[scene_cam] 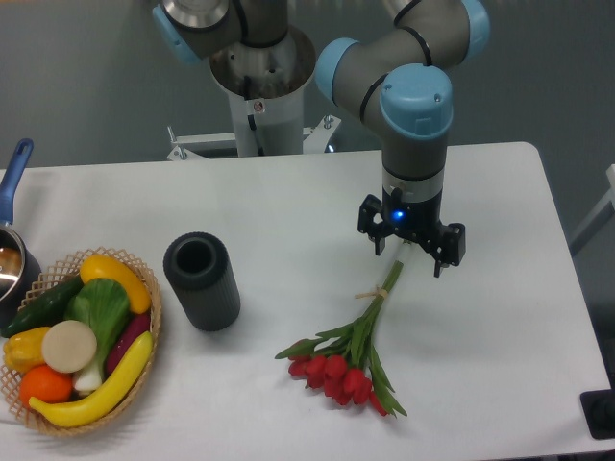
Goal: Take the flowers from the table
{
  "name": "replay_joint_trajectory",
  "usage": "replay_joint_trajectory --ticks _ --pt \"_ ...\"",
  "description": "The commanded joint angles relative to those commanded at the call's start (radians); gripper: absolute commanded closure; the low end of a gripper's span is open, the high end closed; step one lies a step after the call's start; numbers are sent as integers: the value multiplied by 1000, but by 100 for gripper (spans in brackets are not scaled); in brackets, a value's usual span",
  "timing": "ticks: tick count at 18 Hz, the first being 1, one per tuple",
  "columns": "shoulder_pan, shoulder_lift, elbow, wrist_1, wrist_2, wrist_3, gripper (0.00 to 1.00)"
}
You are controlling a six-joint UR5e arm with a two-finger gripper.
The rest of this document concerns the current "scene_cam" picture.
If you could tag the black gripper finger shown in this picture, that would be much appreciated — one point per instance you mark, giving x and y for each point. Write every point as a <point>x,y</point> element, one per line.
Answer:
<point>449,247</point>
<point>370,222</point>

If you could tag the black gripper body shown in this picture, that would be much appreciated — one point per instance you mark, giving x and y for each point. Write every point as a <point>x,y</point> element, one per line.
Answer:
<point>414,222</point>

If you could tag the red tulip bouquet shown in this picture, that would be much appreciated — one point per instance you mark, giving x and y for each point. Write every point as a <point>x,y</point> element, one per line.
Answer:
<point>343,362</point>

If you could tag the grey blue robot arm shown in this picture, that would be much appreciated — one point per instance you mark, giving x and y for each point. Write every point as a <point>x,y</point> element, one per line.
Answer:
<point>397,87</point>

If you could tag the dark grey ribbed vase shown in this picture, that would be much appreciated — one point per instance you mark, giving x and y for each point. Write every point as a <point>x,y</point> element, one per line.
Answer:
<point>198,268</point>

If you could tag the black device at table edge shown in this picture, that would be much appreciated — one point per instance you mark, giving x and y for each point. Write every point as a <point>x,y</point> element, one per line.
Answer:
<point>598,409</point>

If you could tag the purple eggplant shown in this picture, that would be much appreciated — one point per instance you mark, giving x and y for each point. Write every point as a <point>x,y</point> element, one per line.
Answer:
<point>139,324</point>

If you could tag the green bok choy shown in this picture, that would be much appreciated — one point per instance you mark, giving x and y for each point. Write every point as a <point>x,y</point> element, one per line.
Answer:
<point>104,306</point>

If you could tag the woven wicker basket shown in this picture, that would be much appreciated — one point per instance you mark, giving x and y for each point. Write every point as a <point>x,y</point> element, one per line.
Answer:
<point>60,271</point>

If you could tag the beige round disc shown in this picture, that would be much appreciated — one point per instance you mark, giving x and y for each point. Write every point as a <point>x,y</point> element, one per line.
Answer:
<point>68,346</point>

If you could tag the green cucumber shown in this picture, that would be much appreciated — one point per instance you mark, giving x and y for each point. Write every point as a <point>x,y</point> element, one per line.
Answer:
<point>46,309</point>

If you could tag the yellow banana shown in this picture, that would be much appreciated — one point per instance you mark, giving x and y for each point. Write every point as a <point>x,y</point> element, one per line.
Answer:
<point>102,401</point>

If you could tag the orange fruit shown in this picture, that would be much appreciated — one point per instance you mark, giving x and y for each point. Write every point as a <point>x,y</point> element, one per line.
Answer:
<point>46,384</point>

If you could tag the yellow bell pepper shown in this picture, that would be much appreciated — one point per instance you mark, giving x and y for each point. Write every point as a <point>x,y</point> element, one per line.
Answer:
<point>23,351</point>

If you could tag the white frame at right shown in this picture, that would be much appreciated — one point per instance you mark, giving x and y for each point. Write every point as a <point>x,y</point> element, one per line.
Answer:
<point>595,219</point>

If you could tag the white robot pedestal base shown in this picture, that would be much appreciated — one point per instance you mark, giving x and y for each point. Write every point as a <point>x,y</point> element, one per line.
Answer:
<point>265,90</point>

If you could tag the blue handled saucepan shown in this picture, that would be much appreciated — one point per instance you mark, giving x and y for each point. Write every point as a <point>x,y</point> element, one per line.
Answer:
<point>19,268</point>

